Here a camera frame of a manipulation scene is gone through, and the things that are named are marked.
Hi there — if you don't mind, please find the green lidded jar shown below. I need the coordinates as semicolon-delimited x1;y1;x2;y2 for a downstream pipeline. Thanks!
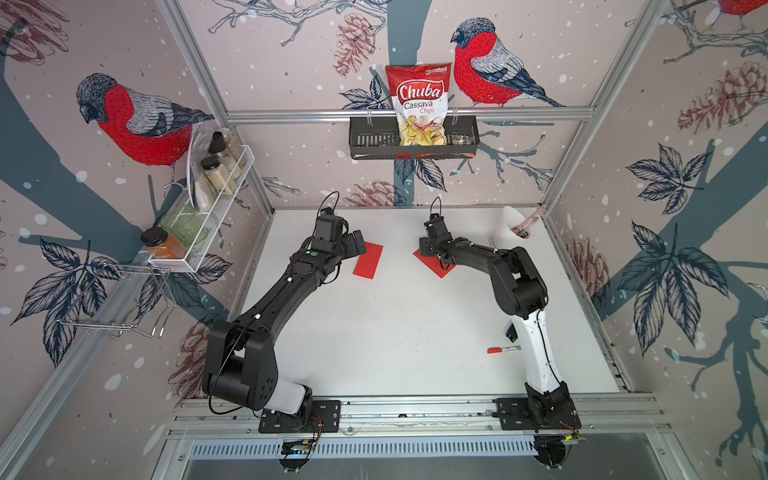
159;204;209;250

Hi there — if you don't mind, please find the red marker pen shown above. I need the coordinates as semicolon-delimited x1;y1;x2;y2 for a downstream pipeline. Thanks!
487;345;521;355

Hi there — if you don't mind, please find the Chuba cassava chips bag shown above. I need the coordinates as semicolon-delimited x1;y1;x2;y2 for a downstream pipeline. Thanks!
385;63;451;146

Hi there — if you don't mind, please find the white wire shelf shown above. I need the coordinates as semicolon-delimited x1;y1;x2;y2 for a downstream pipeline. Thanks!
149;122;255;273

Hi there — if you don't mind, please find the chrome wire rack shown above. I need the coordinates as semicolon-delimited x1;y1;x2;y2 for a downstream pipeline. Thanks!
57;265;176;340

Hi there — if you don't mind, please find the orange spice jar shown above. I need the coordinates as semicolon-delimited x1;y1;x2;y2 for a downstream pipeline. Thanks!
141;226;187;259

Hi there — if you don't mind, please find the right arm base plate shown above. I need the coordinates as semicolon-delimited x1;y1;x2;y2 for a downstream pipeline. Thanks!
493;397;582;431

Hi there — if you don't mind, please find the beige spice bottle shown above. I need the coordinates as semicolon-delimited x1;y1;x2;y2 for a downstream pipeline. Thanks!
200;156;236;196
208;131;241;167

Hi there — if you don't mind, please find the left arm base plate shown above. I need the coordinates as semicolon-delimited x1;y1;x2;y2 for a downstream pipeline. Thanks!
258;400;341;434

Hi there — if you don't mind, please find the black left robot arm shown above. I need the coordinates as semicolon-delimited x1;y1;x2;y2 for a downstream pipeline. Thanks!
202;207;367;426

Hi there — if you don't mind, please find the beige spice bottle rear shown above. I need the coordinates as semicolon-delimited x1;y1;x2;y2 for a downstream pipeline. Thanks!
208;131;241;167

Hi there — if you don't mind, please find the black wire basket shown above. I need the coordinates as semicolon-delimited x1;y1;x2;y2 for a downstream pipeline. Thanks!
349;116;479;160

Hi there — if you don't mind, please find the white pen cup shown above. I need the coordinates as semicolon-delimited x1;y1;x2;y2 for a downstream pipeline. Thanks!
491;206;528;249

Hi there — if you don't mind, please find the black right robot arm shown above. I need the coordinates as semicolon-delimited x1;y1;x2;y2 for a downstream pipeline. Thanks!
419;213;581;431

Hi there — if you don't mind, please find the beige spice bottle front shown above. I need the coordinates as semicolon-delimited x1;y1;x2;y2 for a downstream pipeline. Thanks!
200;156;236;196

